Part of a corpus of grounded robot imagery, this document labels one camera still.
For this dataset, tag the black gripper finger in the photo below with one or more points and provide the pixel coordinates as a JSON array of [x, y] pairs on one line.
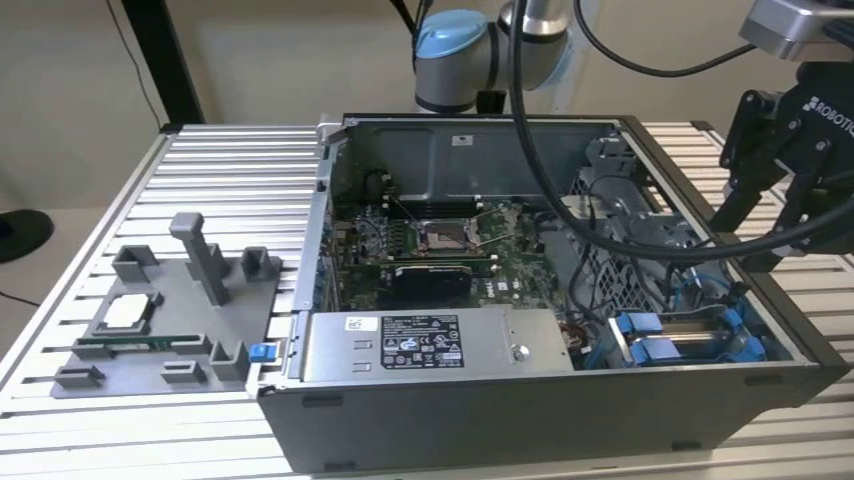
[[744, 205], [817, 210]]

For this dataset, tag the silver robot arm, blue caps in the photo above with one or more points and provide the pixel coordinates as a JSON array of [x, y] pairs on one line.
[[454, 75]]

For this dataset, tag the black RAM slot row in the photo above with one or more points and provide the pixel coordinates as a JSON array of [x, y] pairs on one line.
[[434, 202], [441, 256]]

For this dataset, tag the grey perforated metal drive cage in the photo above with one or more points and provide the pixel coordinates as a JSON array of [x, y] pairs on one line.
[[614, 280]]

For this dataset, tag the green motherboard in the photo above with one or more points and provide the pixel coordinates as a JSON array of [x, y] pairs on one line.
[[528, 265]]

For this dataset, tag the CPU socket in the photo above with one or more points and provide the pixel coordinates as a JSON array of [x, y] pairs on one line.
[[441, 235]]

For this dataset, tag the black graphics card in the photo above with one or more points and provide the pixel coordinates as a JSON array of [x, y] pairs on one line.
[[434, 285]]

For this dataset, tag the thin metal locking lever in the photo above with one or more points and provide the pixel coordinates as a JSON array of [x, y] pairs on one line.
[[404, 207]]

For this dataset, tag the dark grey open PC case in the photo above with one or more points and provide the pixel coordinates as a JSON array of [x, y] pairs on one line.
[[468, 425]]

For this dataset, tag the silver power supply unit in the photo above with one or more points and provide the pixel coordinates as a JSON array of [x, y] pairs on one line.
[[334, 350]]

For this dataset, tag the small blue plastic block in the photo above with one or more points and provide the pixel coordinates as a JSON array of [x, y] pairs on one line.
[[262, 352]]

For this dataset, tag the grey plastic parts rack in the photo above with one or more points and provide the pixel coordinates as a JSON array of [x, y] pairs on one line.
[[174, 320]]

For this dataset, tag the green RAM stick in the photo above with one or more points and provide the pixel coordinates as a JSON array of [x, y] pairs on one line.
[[154, 342]]

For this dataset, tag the silver CPU chip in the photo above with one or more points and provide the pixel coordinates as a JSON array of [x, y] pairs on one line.
[[130, 311]]

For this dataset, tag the black round stand base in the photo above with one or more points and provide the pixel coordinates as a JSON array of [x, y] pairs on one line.
[[23, 235]]

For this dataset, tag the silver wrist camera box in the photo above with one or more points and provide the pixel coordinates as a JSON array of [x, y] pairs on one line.
[[781, 25]]

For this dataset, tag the black upright post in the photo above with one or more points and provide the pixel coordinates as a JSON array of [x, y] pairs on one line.
[[163, 60]]

